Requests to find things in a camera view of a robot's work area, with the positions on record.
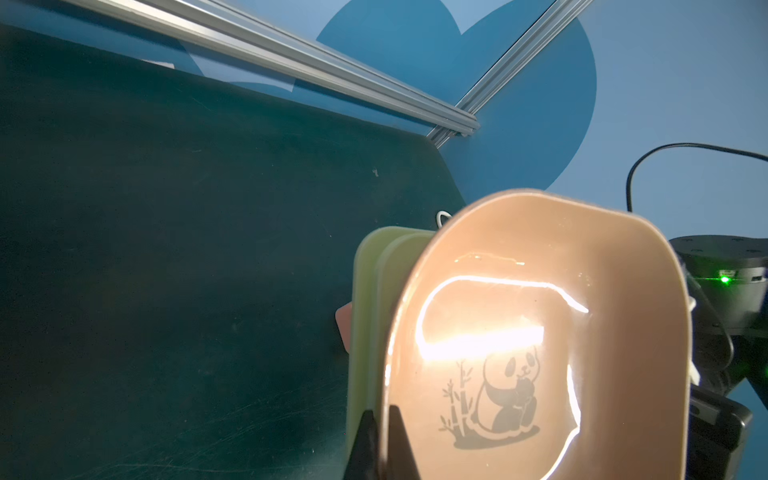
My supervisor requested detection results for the aluminium frame post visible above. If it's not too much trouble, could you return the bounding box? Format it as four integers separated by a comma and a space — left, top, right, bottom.
417, 1, 590, 115

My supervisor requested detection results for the green electronic scale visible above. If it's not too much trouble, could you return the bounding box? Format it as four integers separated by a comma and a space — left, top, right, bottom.
346, 226, 435, 453

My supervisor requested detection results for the pink panda dish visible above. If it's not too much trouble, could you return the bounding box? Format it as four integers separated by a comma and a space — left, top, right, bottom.
377, 190, 692, 479

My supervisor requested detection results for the aluminium frame rail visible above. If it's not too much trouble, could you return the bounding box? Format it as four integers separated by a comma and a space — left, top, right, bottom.
74, 0, 480, 135

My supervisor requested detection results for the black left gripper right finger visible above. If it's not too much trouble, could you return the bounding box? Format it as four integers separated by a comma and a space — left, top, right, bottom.
386, 405, 421, 480

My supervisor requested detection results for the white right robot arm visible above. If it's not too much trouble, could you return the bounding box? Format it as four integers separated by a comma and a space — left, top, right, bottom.
670, 235, 767, 479

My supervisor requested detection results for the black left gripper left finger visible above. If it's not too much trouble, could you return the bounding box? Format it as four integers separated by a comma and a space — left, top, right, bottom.
343, 410, 379, 480

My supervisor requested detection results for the orange power strip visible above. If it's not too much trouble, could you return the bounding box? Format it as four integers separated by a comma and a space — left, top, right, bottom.
334, 302, 352, 353

